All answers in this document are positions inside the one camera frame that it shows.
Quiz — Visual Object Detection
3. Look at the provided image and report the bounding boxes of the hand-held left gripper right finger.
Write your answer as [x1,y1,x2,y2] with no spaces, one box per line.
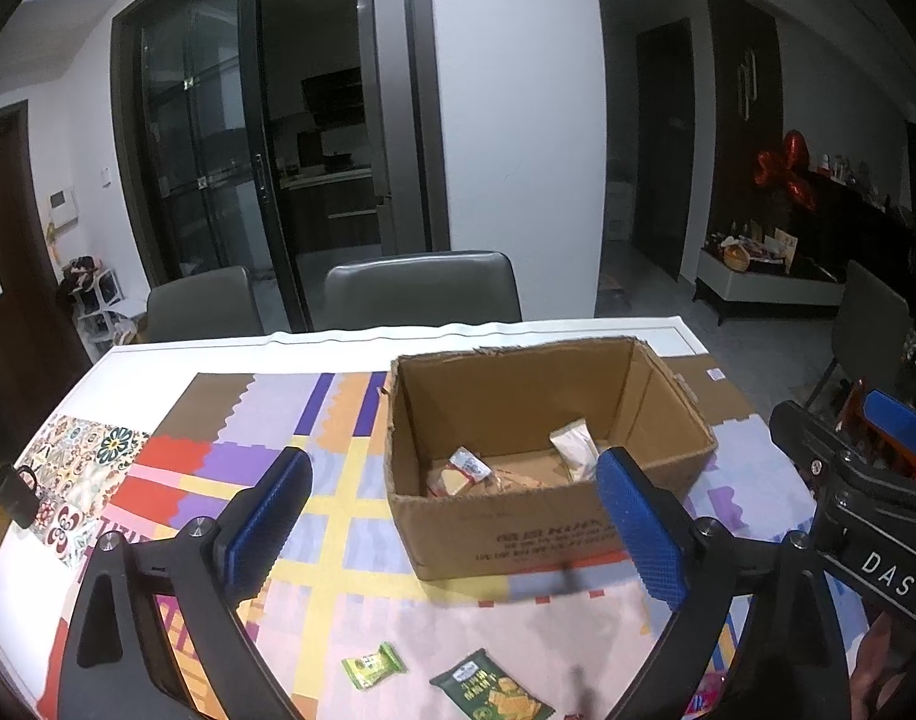
[594,446,853,720]

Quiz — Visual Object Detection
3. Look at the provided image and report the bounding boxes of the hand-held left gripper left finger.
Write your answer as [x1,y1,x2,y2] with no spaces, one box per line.
[56,446,314,720]

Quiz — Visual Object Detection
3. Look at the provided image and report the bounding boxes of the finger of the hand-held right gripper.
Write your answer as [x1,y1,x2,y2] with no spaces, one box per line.
[769,400,849,496]
[852,388,916,485]

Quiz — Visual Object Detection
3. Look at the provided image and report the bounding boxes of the brown cardboard box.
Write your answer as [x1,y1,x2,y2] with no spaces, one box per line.
[383,336,718,582]

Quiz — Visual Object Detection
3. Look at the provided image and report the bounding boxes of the person's right hand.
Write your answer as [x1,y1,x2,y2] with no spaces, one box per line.
[852,611,916,720]

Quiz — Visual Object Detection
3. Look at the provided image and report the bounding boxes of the colourful patterned table mat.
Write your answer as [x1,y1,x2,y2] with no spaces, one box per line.
[8,356,864,720]

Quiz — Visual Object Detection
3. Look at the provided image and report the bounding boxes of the dark grey side chair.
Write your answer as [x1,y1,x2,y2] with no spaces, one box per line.
[807,259,916,406]

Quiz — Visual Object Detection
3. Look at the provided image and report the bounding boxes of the white snack packet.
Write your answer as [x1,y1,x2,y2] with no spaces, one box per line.
[549,420,601,482]

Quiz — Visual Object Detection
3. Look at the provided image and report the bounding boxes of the white low cabinet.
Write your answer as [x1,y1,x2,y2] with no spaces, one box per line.
[694,247,845,325]

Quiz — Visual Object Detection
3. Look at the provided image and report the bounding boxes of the small green snack packet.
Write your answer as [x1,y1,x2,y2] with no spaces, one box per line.
[342,641,406,689]

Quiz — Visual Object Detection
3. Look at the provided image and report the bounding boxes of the black sideboard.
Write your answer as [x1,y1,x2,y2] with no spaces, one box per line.
[795,169,916,301]

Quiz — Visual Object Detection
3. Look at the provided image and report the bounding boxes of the tan snack packet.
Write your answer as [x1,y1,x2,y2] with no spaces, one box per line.
[428,461,474,498]

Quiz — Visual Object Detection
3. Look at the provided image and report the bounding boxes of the small red and white packet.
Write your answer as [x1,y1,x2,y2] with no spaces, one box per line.
[449,447,493,482]

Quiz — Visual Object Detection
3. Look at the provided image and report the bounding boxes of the dark green cracker packet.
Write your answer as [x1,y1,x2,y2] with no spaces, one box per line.
[430,649,555,720]

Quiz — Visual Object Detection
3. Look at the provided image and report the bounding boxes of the grey upholstered dining chair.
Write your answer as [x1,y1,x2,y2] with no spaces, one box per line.
[323,250,523,331]
[146,265,265,342]

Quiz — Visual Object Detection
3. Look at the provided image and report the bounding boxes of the black mug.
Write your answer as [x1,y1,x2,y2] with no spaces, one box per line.
[0,465,43,530]

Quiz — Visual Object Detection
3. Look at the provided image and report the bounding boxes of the white shoe rack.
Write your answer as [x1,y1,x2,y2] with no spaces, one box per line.
[60,255,148,361]

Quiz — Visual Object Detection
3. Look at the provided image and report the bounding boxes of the red heart balloons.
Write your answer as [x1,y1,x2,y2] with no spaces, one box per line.
[756,130,819,212]

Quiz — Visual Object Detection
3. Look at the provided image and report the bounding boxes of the dark interior door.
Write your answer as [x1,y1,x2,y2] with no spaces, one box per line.
[636,19,692,282]

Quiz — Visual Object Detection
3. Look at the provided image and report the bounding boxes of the dark brown wooden door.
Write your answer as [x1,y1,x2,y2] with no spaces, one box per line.
[0,101,91,406]

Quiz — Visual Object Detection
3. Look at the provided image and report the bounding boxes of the dark wooden wardrobe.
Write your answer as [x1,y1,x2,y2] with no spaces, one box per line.
[705,0,785,241]

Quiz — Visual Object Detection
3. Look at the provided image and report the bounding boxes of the black framed glass sliding door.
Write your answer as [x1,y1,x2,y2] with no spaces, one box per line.
[113,0,313,331]

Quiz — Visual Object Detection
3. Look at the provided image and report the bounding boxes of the black range hood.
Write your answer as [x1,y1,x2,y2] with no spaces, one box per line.
[302,67,365,110]

